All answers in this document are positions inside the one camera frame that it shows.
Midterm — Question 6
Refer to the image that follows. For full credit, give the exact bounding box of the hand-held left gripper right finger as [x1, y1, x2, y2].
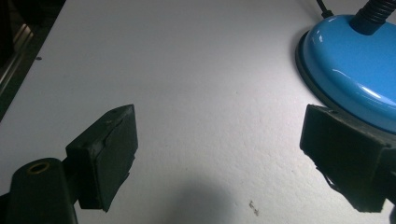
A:
[299, 104, 396, 214]

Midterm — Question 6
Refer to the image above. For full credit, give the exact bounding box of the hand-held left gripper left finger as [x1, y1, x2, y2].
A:
[64, 104, 139, 213]

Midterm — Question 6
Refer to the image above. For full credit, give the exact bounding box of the blue desk lamp base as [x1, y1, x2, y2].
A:
[294, 0, 396, 135]

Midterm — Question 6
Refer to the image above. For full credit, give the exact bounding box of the metal stand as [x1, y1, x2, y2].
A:
[0, 22, 35, 97]

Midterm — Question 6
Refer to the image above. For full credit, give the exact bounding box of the black lamp cable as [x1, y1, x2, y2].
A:
[316, 0, 334, 19]

